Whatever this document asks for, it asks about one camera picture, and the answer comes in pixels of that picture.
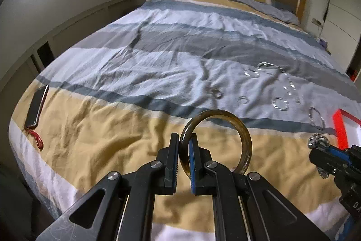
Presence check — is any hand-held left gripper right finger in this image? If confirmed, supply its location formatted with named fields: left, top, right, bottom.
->
left=189, top=135, right=330, bottom=241

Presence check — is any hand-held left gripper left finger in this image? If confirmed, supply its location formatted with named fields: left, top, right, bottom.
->
left=35, top=132, right=181, bottom=241

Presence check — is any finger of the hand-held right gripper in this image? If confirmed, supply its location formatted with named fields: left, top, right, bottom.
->
left=309, top=148, right=353, bottom=175
left=322, top=144, right=352, bottom=158

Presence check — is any silver beaded bracelet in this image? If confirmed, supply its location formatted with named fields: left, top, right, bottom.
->
left=307, top=133, right=331, bottom=179

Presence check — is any red jewelry box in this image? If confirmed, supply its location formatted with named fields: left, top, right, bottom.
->
left=332, top=108, right=361, bottom=150

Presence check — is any dark amber bangle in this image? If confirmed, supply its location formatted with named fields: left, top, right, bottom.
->
left=180, top=110, right=251, bottom=177

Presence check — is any silver chain necklace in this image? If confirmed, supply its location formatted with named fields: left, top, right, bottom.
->
left=257, top=61, right=300, bottom=104

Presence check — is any striped duvet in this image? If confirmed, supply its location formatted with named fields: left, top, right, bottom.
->
left=8, top=0, right=361, bottom=241

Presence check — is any white wardrobe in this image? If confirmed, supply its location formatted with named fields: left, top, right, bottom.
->
left=322, top=0, right=361, bottom=73

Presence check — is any grey pillow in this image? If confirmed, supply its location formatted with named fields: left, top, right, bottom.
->
left=237, top=0, right=300, bottom=25

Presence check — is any black phone with red strap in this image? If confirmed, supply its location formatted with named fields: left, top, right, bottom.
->
left=24, top=85, right=50, bottom=150

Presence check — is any white low wall cabinet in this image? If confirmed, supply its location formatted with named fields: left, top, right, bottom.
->
left=0, top=0, right=139, bottom=92

